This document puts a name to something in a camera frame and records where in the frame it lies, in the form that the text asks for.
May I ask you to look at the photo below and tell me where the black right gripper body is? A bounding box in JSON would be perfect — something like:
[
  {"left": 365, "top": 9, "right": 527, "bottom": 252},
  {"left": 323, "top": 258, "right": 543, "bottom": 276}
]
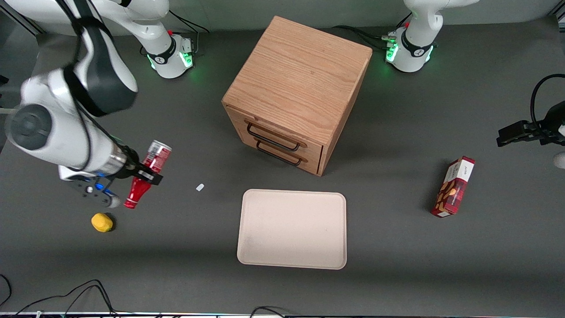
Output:
[{"left": 118, "top": 149, "right": 149, "bottom": 180}]

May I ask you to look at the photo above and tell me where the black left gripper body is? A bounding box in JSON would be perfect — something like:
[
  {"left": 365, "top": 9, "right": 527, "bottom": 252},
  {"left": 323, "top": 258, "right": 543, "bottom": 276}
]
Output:
[{"left": 535, "top": 100, "right": 565, "bottom": 146}]

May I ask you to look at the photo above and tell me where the beige plastic tray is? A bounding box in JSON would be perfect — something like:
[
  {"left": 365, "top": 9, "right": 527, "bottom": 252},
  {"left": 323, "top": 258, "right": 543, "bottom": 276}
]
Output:
[{"left": 237, "top": 189, "right": 347, "bottom": 270}]

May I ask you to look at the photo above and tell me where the yellow lemon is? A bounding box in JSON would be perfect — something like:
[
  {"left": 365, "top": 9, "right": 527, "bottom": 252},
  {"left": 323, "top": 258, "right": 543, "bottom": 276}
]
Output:
[{"left": 91, "top": 213, "right": 114, "bottom": 233}]

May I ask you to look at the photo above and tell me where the red cookie box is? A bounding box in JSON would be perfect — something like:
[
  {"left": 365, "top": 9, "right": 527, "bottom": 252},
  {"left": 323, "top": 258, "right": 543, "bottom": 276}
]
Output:
[{"left": 431, "top": 156, "right": 476, "bottom": 218}]

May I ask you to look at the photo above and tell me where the wooden drawer cabinet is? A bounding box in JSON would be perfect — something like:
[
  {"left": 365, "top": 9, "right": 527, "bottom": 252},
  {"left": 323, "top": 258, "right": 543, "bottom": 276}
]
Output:
[{"left": 222, "top": 15, "right": 373, "bottom": 177}]

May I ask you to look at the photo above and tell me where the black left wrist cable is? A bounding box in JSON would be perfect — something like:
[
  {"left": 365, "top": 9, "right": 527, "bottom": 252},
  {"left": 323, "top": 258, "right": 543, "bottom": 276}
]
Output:
[{"left": 531, "top": 74, "right": 565, "bottom": 129}]

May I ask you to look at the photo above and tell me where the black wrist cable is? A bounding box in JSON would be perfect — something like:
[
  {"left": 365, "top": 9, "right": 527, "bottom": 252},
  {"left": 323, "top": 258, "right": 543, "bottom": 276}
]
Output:
[
  {"left": 531, "top": 74, "right": 565, "bottom": 129},
  {"left": 55, "top": 0, "right": 128, "bottom": 170}
]

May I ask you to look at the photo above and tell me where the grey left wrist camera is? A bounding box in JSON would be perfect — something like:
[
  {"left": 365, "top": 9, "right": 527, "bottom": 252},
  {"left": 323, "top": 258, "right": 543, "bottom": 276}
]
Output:
[{"left": 553, "top": 125, "right": 565, "bottom": 170}]

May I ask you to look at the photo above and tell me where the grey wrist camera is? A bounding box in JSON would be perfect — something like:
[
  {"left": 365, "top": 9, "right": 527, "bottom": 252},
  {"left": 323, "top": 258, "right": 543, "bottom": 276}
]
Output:
[
  {"left": 59, "top": 166, "right": 121, "bottom": 208},
  {"left": 553, "top": 125, "right": 565, "bottom": 170}
]

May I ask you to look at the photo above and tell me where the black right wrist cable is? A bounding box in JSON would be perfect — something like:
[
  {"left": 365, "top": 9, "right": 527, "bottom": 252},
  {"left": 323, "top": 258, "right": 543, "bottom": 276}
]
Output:
[{"left": 55, "top": 0, "right": 128, "bottom": 170}]

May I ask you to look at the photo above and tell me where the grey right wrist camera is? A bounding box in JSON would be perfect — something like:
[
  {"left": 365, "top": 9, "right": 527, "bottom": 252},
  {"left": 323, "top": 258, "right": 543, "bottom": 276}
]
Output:
[{"left": 59, "top": 166, "right": 121, "bottom": 208}]

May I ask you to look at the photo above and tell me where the black metal drawer handle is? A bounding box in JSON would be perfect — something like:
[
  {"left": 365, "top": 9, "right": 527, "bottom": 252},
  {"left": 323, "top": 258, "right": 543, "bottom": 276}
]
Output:
[
  {"left": 256, "top": 140, "right": 304, "bottom": 167},
  {"left": 246, "top": 122, "right": 301, "bottom": 152}
]

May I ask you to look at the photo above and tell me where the metal frame profile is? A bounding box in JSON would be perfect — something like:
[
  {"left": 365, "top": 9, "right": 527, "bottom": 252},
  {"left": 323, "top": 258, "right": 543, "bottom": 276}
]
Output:
[
  {"left": 547, "top": 0, "right": 565, "bottom": 21},
  {"left": 0, "top": 5, "right": 45, "bottom": 37}
]

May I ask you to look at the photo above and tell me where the black table edge cable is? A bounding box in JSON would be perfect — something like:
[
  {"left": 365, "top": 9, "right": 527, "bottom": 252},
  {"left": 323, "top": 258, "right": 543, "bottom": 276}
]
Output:
[
  {"left": 13, "top": 279, "right": 118, "bottom": 317},
  {"left": 249, "top": 306, "right": 288, "bottom": 318},
  {"left": 0, "top": 274, "right": 12, "bottom": 308}
]

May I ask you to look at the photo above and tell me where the black right arm base cable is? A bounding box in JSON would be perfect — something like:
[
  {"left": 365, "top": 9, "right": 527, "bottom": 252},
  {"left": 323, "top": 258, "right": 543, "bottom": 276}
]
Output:
[{"left": 168, "top": 10, "right": 209, "bottom": 54}]

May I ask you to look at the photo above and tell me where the black arm base cable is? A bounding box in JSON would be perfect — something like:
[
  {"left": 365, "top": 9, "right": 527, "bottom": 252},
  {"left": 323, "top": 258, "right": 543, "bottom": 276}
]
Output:
[
  {"left": 168, "top": 10, "right": 209, "bottom": 54},
  {"left": 331, "top": 13, "right": 413, "bottom": 50}
]

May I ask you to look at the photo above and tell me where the black left arm base cable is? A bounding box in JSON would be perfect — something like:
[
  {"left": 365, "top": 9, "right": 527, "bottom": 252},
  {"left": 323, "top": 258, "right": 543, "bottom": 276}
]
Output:
[{"left": 331, "top": 13, "right": 413, "bottom": 50}]

